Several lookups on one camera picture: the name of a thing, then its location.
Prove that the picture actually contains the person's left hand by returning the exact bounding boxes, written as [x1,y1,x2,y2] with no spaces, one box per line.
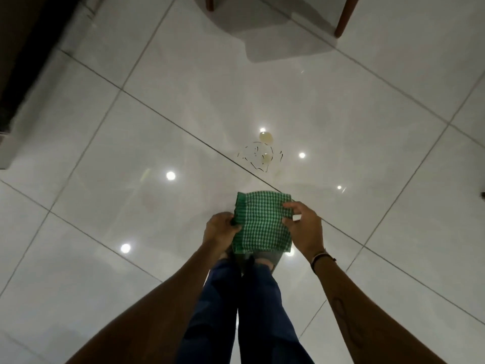
[203,212,243,256]

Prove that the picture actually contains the person's right hand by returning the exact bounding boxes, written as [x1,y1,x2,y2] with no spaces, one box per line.
[282,201,326,263]

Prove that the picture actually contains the green checkered cloth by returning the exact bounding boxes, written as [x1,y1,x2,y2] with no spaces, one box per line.
[231,191,293,255]

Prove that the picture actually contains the person's right forearm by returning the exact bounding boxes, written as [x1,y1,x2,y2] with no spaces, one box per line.
[311,251,448,364]

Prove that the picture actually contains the person's left forearm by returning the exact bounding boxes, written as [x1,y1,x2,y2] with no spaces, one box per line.
[65,246,228,364]

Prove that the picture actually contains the grey slipper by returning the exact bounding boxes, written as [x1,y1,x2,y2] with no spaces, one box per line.
[227,249,283,270]

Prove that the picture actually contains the liquid spill puddle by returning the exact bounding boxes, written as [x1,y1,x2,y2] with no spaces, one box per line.
[237,130,285,173]

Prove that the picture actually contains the blue jeans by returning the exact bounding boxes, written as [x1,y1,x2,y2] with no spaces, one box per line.
[175,258,315,364]

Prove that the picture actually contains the wrist thread bracelet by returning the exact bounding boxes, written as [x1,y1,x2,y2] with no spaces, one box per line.
[310,251,337,272]

